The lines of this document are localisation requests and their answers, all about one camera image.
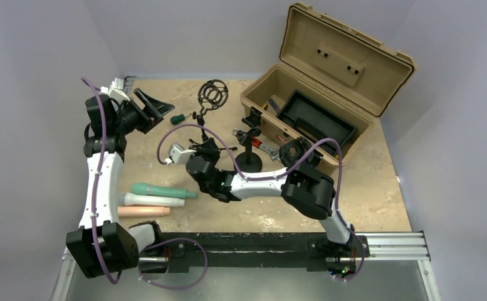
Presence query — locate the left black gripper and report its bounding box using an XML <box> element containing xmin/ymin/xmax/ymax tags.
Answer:
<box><xmin>113</xmin><ymin>89</ymin><xmax>173</xmax><ymax>135</ymax></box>

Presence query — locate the round base clip stand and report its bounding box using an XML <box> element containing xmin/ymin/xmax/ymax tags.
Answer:
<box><xmin>232</xmin><ymin>128</ymin><xmax>263</xmax><ymax>172</ymax></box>

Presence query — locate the black tripod mic stand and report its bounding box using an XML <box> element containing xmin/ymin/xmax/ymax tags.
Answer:
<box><xmin>189</xmin><ymin>79</ymin><xmax>238</xmax><ymax>151</ymax></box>

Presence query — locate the green microphone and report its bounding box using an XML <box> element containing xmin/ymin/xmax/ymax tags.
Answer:
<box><xmin>131</xmin><ymin>183</ymin><xmax>197</xmax><ymax>199</ymax></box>

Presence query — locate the round base shock mount stand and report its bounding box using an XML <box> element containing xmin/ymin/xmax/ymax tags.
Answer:
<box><xmin>278</xmin><ymin>137</ymin><xmax>322</xmax><ymax>168</ymax></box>

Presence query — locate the white microphone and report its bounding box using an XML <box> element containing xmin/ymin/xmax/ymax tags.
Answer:
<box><xmin>118</xmin><ymin>193</ymin><xmax>186</xmax><ymax>208</ymax></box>

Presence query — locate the pink microphone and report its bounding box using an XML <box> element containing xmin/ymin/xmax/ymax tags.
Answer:
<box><xmin>118</xmin><ymin>206</ymin><xmax>171</xmax><ymax>218</ymax></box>

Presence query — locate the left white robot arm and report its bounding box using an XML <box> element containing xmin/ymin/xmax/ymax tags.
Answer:
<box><xmin>66</xmin><ymin>87</ymin><xmax>175</xmax><ymax>278</ymax></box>

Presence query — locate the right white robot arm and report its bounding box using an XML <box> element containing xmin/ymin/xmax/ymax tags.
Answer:
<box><xmin>178</xmin><ymin>146</ymin><xmax>369</xmax><ymax>258</ymax></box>

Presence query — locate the red adjustable wrench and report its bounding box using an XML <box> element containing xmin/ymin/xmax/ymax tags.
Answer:
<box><xmin>232</xmin><ymin>129</ymin><xmax>280</xmax><ymax>162</ymax></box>

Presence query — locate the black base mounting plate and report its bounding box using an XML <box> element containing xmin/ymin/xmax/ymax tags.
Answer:
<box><xmin>140</xmin><ymin>232</ymin><xmax>370</xmax><ymax>277</ymax></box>

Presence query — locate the tan plastic tool case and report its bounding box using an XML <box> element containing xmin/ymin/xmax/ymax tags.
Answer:
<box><xmin>240</xmin><ymin>3</ymin><xmax>417</xmax><ymax>174</ymax></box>

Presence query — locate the green handle screwdriver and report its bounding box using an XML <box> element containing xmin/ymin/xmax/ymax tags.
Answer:
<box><xmin>170</xmin><ymin>113</ymin><xmax>193</xmax><ymax>126</ymax></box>

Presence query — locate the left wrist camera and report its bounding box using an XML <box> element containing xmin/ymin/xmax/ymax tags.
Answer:
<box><xmin>99</xmin><ymin>78</ymin><xmax>131</xmax><ymax>103</ymax></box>

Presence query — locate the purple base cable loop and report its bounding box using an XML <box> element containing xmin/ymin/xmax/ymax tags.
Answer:
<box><xmin>137</xmin><ymin>237</ymin><xmax>209</xmax><ymax>292</ymax></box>

